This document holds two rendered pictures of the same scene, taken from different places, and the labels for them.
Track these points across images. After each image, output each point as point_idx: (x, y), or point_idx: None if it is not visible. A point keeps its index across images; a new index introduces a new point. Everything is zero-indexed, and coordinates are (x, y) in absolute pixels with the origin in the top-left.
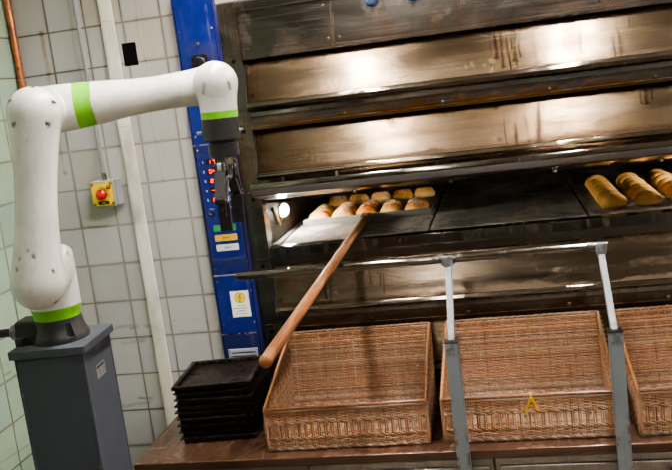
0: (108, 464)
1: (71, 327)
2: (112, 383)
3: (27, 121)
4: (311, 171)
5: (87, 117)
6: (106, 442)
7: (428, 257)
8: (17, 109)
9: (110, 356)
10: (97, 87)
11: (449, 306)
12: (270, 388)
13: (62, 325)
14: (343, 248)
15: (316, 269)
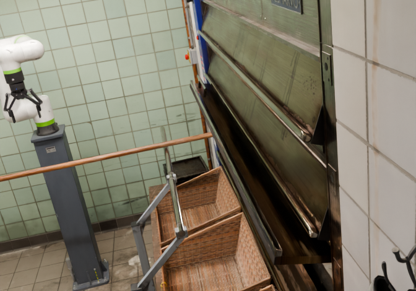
0: (52, 184)
1: (39, 130)
2: (62, 156)
3: None
4: (201, 84)
5: None
6: (51, 176)
7: (168, 171)
8: None
9: (62, 145)
10: (17, 41)
11: (150, 205)
12: (169, 189)
13: (37, 128)
14: (181, 139)
15: None
